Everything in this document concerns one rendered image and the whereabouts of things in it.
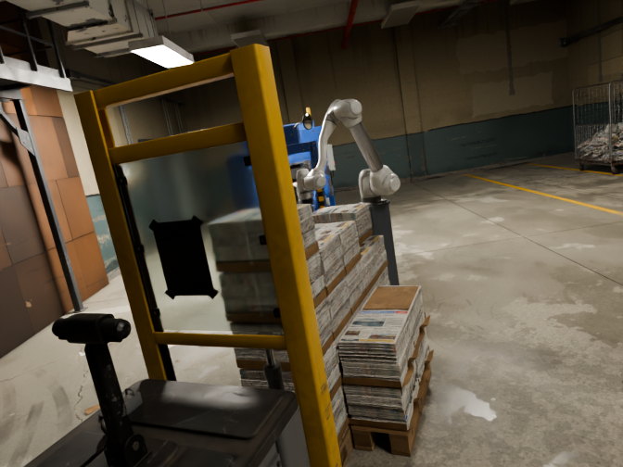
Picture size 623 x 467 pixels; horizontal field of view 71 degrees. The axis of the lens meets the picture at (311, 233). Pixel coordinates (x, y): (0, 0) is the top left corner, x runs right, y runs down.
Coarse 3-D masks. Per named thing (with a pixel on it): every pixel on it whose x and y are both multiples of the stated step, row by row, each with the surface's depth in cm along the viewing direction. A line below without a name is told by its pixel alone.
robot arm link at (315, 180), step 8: (328, 120) 313; (328, 128) 313; (320, 136) 314; (328, 136) 315; (320, 144) 310; (320, 152) 305; (320, 160) 300; (320, 168) 298; (312, 176) 293; (320, 176) 291; (304, 184) 302; (312, 184) 293; (320, 184) 291
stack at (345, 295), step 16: (368, 240) 303; (368, 256) 274; (384, 256) 309; (352, 272) 244; (368, 272) 272; (384, 272) 307; (336, 288) 219; (352, 288) 241; (336, 304) 217; (352, 304) 241; (336, 320) 217; (352, 320) 241; (336, 352) 214
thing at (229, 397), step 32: (160, 384) 160; (192, 384) 158; (96, 416) 147; (160, 416) 139; (192, 416) 136; (224, 416) 133; (256, 416) 130; (288, 416) 133; (64, 448) 131; (96, 448) 129; (160, 448) 123; (192, 448) 123; (224, 448) 120; (256, 448) 118; (288, 448) 133
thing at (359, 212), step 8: (344, 208) 304; (352, 208) 299; (360, 208) 296; (368, 208) 311; (336, 216) 294; (344, 216) 291; (352, 216) 289; (360, 216) 296; (368, 216) 309; (360, 224) 293; (368, 224) 309; (360, 232) 292
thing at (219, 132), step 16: (224, 128) 136; (240, 128) 134; (144, 144) 150; (160, 144) 147; (176, 144) 144; (192, 144) 142; (208, 144) 140; (224, 144) 138; (112, 160) 157; (128, 160) 154
